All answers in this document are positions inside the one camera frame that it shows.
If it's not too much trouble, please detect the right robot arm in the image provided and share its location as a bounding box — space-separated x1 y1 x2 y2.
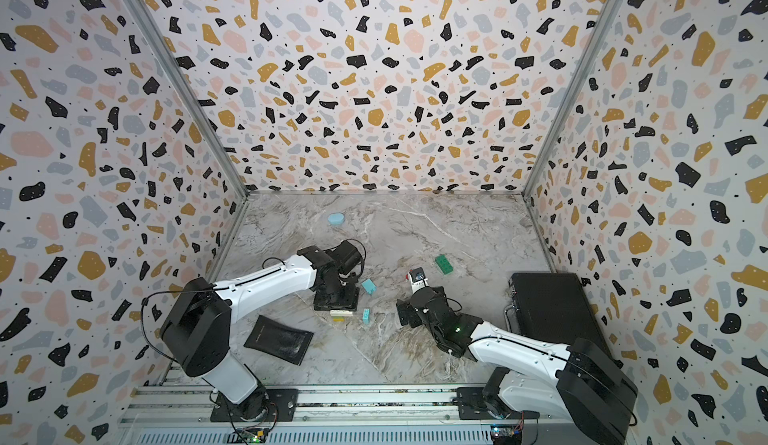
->
396 286 639 444

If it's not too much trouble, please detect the light blue round puck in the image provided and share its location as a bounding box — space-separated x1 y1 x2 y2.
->
327 213 345 227

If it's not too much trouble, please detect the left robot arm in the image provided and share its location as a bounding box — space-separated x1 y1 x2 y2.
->
160 240 366 421

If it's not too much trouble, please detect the black hard case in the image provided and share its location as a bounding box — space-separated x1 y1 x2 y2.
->
504 272 611 355

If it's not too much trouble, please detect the dark green long lego brick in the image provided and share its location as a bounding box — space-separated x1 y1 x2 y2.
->
435 255 454 275

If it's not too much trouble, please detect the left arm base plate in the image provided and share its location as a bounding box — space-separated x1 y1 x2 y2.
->
210 388 299 425

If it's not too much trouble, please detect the aluminium frame rail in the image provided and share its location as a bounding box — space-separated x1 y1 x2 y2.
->
118 385 590 444

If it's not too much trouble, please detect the green circuit board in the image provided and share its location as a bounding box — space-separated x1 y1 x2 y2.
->
239 428 268 444

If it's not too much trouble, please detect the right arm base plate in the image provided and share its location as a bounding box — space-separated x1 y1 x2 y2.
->
451 386 540 420

